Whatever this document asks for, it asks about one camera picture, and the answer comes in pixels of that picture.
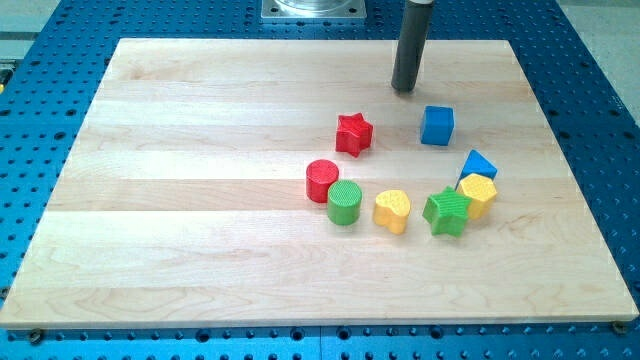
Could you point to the green cylinder block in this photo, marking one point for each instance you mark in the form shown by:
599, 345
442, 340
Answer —
344, 202

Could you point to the blue triangle block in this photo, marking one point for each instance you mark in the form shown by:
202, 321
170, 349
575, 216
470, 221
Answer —
476, 163

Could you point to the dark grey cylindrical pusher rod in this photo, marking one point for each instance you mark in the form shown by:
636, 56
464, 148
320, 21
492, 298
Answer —
416, 20

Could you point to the red star block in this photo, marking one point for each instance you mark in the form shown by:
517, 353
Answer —
353, 134

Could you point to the red cylinder block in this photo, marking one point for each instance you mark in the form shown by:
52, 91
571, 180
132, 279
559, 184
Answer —
321, 174

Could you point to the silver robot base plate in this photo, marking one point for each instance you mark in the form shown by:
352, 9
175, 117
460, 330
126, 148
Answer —
313, 9

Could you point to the yellow hexagon block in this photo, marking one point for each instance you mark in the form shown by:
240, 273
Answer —
482, 192

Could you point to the light wooden board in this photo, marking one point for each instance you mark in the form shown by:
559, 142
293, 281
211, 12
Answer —
183, 200

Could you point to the green star block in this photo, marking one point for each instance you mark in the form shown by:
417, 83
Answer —
447, 212

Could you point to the blue cube block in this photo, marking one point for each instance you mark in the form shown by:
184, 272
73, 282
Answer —
437, 125

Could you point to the yellow heart block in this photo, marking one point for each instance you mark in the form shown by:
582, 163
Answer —
392, 209

